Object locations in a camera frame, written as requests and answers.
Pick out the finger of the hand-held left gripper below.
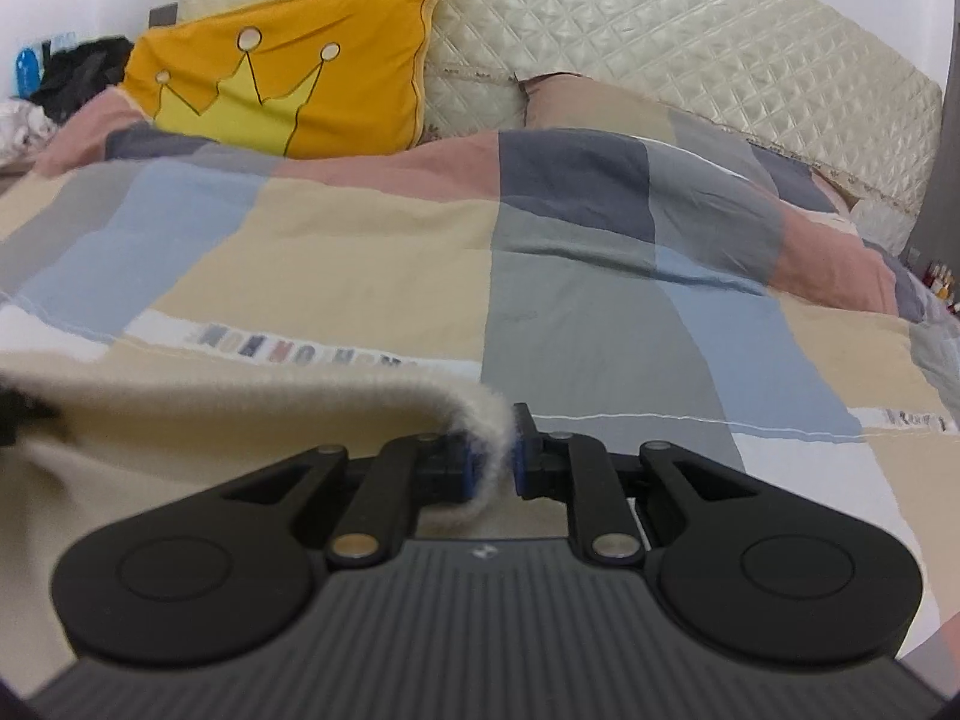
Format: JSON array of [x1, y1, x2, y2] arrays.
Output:
[[0, 386, 62, 452]]

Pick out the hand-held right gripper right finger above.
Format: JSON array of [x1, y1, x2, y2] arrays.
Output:
[[512, 403, 758, 563]]

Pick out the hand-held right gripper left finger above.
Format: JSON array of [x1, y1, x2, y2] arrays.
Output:
[[223, 433, 478, 569]]

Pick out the cream fluffy sweater blue stripes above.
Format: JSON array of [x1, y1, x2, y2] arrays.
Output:
[[0, 366, 520, 698]]

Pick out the patchwork checked duvet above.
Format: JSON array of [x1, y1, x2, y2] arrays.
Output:
[[0, 82, 960, 653]]

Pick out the white crumpled cloth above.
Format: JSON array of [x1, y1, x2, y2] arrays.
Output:
[[0, 100, 57, 162]]

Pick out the black clothing pile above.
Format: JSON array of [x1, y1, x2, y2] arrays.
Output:
[[34, 35, 136, 125]]

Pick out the patchwork pillow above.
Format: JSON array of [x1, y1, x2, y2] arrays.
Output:
[[520, 73, 758, 147]]

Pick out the group of small bottles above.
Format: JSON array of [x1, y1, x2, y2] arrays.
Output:
[[926, 259, 960, 316]]

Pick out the yellow crown pillow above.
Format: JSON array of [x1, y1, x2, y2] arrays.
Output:
[[122, 0, 443, 160]]

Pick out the cream quilted headboard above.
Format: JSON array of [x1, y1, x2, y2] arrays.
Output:
[[178, 0, 944, 218]]

